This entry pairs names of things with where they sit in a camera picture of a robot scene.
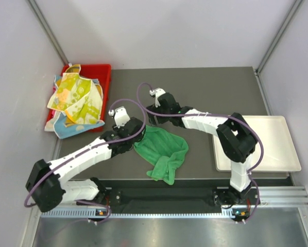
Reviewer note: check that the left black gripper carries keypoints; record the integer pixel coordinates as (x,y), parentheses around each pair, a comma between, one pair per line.
(116,129)

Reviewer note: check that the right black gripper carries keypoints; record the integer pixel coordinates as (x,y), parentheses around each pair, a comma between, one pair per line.
(154,109)

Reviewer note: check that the green microfiber towel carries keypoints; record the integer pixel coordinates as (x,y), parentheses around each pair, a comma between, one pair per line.
(164,151)

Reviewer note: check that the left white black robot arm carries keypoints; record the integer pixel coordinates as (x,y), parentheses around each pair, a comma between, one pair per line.
(51,183)

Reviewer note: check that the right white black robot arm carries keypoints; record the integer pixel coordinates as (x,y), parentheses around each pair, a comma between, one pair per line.
(237,141)

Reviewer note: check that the yellow green patterned towel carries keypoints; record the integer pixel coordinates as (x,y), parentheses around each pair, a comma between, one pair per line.
(79,98)

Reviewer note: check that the blue patterned towel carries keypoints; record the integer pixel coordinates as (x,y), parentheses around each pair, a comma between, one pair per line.
(62,127)

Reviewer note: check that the white square tray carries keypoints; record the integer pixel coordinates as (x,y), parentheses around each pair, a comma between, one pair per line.
(279,152)

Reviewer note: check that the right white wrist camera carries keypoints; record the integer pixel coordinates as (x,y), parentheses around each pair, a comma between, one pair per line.
(156,93)

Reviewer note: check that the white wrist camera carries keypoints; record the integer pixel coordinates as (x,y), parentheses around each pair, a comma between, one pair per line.
(156,93)
(120,116)

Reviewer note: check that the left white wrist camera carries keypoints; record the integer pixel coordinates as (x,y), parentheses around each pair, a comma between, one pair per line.
(120,116)

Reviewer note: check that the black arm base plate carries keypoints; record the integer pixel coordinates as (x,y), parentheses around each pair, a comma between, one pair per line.
(185,196)

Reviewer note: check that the aluminium frame rail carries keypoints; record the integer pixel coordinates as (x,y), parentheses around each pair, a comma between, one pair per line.
(283,196)

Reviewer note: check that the left aluminium corner post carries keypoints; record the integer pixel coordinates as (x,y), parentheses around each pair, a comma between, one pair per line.
(34,7)

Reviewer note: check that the aluminium corner post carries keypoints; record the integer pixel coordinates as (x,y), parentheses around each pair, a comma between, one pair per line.
(296,5)
(34,7)

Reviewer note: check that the right aluminium corner post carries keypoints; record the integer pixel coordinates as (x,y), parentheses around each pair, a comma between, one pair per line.
(296,5)

